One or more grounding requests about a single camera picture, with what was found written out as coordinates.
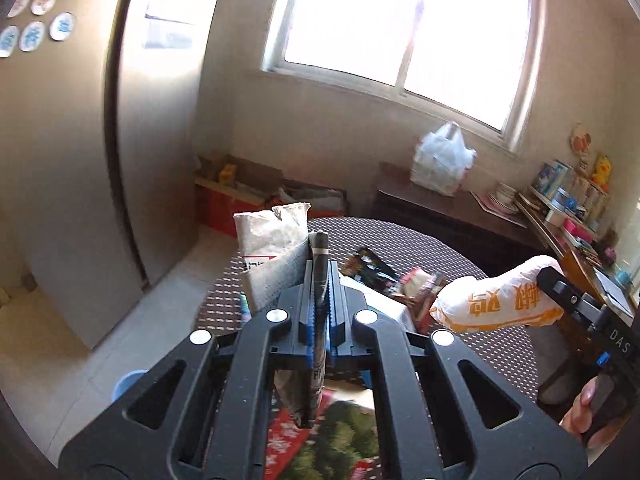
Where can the white orange food wrapper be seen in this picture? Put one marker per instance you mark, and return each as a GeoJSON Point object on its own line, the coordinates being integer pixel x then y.
{"type": "Point", "coordinates": [490, 295]}

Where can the red brown cardboard box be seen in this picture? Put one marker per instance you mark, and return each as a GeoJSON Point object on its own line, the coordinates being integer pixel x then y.
{"type": "Point", "coordinates": [220, 210]}

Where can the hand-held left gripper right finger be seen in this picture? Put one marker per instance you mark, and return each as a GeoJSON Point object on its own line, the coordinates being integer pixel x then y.
{"type": "Point", "coordinates": [332, 330]}

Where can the person's right hand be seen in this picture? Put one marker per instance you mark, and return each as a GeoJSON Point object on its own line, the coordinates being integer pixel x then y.
{"type": "Point", "coordinates": [580, 402]}

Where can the white plastic bag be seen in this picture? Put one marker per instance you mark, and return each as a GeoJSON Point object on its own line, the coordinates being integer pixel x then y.
{"type": "Point", "coordinates": [442, 160]}

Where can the yellow packet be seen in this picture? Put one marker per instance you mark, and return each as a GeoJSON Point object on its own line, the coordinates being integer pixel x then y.
{"type": "Point", "coordinates": [228, 174]}

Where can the wooden shelf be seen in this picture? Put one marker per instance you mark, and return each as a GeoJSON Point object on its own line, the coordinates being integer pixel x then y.
{"type": "Point", "coordinates": [555, 240]}

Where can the red paper bag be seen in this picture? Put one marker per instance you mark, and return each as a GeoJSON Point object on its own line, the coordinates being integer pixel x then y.
{"type": "Point", "coordinates": [422, 295]}

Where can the blue cup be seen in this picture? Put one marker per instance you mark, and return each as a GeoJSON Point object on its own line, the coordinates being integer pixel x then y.
{"type": "Point", "coordinates": [623, 277]}

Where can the grey refrigerator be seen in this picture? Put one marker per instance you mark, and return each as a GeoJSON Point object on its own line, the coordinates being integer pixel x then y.
{"type": "Point", "coordinates": [75, 185]}

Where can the grey printed paper packet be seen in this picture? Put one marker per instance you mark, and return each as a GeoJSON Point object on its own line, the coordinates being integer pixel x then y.
{"type": "Point", "coordinates": [270, 245]}

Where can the white paper sheet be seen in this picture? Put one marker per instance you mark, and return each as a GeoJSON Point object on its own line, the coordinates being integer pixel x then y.
{"type": "Point", "coordinates": [167, 20]}

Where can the stack of white bowls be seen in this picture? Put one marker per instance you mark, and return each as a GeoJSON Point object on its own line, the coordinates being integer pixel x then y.
{"type": "Point", "coordinates": [506, 194]}

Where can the white framed window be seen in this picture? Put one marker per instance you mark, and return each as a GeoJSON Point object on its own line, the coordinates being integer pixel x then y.
{"type": "Point", "coordinates": [400, 35]}

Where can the red green printed bag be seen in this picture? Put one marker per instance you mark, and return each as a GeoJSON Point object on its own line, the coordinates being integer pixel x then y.
{"type": "Point", "coordinates": [330, 440]}

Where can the dark wooden cabinet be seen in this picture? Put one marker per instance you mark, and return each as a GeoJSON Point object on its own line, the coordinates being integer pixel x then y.
{"type": "Point", "coordinates": [440, 220]}

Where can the blue white box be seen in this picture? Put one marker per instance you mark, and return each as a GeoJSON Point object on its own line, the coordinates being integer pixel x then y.
{"type": "Point", "coordinates": [550, 177]}

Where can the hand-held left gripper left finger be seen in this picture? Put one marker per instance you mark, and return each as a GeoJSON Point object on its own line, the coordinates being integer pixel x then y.
{"type": "Point", "coordinates": [313, 320]}

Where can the yellow duck toy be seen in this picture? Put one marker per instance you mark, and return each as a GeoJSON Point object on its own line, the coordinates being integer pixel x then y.
{"type": "Point", "coordinates": [601, 172]}

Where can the pink box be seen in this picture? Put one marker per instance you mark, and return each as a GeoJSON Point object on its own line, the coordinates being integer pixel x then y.
{"type": "Point", "coordinates": [580, 232]}

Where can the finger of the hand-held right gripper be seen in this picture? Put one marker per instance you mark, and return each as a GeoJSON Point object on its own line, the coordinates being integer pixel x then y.
{"type": "Point", "coordinates": [570, 295]}

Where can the blue plastic bin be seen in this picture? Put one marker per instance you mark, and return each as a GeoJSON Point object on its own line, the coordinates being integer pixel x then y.
{"type": "Point", "coordinates": [129, 385]}

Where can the pink place mat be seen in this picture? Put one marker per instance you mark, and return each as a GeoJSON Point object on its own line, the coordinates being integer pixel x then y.
{"type": "Point", "coordinates": [492, 204]}

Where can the wooden chair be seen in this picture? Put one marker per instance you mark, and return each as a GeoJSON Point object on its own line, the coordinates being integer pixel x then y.
{"type": "Point", "coordinates": [580, 264]}

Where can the round dotted table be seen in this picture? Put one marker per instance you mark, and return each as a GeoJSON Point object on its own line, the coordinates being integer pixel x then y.
{"type": "Point", "coordinates": [450, 245]}

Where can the black snack packet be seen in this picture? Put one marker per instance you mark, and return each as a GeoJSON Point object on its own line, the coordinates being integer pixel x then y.
{"type": "Point", "coordinates": [370, 267]}

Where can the orange wall decoration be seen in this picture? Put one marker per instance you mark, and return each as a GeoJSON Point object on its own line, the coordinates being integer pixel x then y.
{"type": "Point", "coordinates": [581, 137]}

